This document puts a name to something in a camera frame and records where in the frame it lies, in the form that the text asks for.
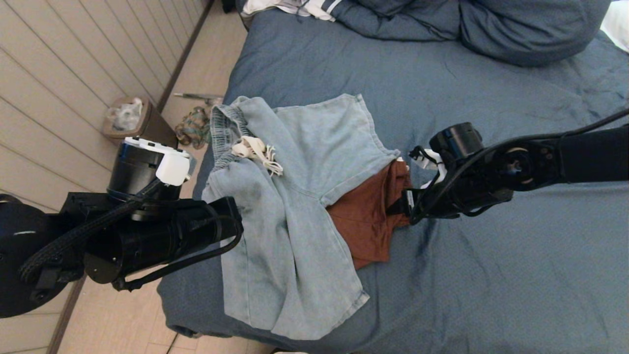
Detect light blue denim shorts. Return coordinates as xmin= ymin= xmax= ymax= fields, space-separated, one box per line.
xmin=201 ymin=93 xmax=401 ymax=341

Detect white pillow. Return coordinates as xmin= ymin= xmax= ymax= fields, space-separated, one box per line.
xmin=600 ymin=0 xmax=629 ymax=52

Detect brown trash bin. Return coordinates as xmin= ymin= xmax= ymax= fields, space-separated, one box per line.
xmin=102 ymin=97 xmax=178 ymax=163

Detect clear plastic bin bag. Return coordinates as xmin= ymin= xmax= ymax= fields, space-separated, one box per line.
xmin=108 ymin=100 xmax=144 ymax=132

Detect multicoloured rag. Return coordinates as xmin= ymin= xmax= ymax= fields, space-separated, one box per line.
xmin=175 ymin=106 xmax=213 ymax=149

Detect thin silver metal rod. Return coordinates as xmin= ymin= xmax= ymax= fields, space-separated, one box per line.
xmin=174 ymin=93 xmax=224 ymax=104

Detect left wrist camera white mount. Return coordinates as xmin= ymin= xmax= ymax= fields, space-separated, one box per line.
xmin=122 ymin=137 xmax=193 ymax=187

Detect thin black left gripper cable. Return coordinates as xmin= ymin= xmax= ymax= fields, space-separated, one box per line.
xmin=113 ymin=216 xmax=245 ymax=292

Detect white striped garment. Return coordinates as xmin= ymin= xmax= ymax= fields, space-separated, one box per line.
xmin=242 ymin=0 xmax=344 ymax=22

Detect smooth black right arm cable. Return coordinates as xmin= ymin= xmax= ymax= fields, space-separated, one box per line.
xmin=409 ymin=108 xmax=629 ymax=226

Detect rust brown shorts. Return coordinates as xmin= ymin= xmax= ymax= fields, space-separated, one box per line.
xmin=326 ymin=160 xmax=413 ymax=270

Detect blue bed cover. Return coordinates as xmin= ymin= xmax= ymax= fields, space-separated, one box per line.
xmin=157 ymin=0 xmax=629 ymax=354

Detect crumpled blue duvet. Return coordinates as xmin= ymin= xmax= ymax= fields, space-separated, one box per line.
xmin=334 ymin=0 xmax=612 ymax=67

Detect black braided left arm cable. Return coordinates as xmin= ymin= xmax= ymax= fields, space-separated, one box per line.
xmin=20 ymin=179 xmax=163 ymax=291

